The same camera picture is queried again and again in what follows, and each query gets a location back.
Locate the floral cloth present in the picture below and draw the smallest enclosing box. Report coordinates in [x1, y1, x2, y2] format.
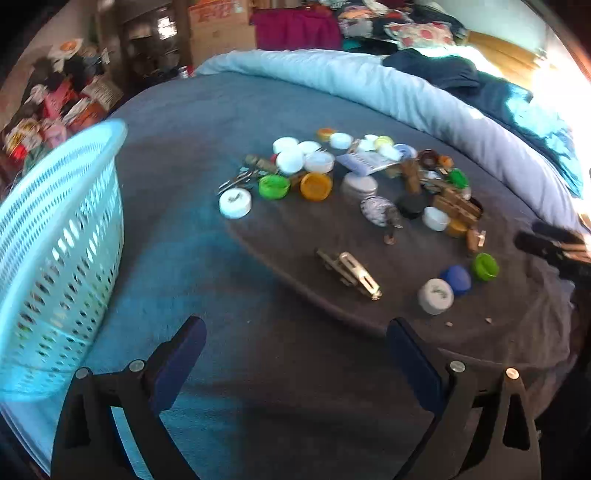
[385, 21, 455, 49]

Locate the pile of mixed clothes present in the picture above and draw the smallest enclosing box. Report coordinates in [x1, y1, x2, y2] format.
[337, 0, 462, 42]

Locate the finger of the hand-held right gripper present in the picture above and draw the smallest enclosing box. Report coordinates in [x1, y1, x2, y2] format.
[531, 222, 585, 244]
[514, 232, 591, 278]

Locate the pile of bottle caps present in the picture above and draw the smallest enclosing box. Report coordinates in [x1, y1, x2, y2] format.
[218, 127, 472, 238]

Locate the blue bottle cap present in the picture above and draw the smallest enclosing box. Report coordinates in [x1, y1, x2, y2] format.
[438, 265, 472, 296]

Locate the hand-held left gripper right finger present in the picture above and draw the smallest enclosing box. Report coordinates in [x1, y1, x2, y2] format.
[387, 316, 542, 480]

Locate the cardboard box with red print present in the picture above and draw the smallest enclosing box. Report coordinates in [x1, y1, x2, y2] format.
[189, 0, 254, 55]

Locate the light blue quilt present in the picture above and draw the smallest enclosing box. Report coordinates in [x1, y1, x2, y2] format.
[196, 48, 583, 227]

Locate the white printed cap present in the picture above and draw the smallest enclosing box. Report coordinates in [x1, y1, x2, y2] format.
[418, 278, 455, 315]

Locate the magenta cloth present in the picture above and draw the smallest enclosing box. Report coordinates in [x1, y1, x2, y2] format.
[252, 7, 342, 51]

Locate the white printed sachet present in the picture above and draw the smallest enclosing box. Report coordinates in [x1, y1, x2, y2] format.
[336, 152, 393, 177]

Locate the pile of brown clothespins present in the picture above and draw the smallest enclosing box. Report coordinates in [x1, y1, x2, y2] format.
[388, 157, 488, 256]

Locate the green bottle cap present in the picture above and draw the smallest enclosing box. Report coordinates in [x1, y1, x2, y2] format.
[472, 253, 499, 281]

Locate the pile of colourful gift bags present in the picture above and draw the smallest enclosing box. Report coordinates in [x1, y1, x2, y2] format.
[0, 39, 125, 185]

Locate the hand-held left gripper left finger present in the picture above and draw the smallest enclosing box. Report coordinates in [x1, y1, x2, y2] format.
[50, 315, 208, 480]

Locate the light blue plastic basket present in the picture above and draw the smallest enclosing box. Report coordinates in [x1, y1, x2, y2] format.
[0, 119, 129, 476]

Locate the black ribbed lid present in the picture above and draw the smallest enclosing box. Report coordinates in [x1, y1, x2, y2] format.
[398, 194, 428, 220]

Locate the dark wooden cabinet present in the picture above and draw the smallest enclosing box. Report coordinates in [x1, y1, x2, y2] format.
[120, 4, 195, 84]

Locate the orange wooden headboard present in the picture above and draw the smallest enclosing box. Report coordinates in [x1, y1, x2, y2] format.
[464, 30, 548, 88]

